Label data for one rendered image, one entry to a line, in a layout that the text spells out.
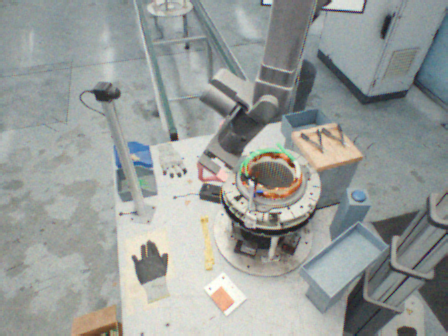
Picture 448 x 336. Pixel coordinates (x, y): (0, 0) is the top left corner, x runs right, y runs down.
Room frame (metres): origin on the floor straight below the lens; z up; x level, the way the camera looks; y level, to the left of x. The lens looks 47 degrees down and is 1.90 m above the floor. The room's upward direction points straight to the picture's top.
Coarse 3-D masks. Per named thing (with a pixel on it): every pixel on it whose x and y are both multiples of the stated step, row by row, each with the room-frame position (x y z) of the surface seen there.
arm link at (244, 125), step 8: (240, 104) 0.46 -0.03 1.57; (232, 112) 0.46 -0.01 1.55; (240, 112) 0.46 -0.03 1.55; (232, 120) 0.47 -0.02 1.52; (240, 120) 0.45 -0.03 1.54; (248, 120) 0.44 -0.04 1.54; (240, 128) 0.45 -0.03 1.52; (248, 128) 0.44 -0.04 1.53; (256, 128) 0.44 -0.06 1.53; (248, 136) 0.44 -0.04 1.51
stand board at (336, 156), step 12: (300, 132) 0.96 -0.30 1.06; (336, 132) 0.96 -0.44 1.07; (300, 144) 0.90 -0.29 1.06; (312, 144) 0.90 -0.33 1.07; (324, 144) 0.90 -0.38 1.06; (348, 144) 0.90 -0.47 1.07; (312, 156) 0.83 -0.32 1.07; (324, 156) 0.83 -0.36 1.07; (336, 156) 0.83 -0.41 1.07; (348, 156) 0.83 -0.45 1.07; (360, 156) 0.83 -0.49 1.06; (324, 168) 0.78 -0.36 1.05
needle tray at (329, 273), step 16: (336, 240) 0.49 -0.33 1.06; (352, 240) 0.51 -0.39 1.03; (368, 240) 0.51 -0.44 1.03; (320, 256) 0.46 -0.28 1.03; (336, 256) 0.46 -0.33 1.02; (352, 256) 0.46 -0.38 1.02; (368, 256) 0.46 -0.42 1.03; (304, 272) 0.40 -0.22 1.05; (320, 272) 0.41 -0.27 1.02; (336, 272) 0.41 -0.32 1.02; (352, 272) 0.41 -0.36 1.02; (320, 288) 0.35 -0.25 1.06; (336, 288) 0.36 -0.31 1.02; (320, 304) 0.39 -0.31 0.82
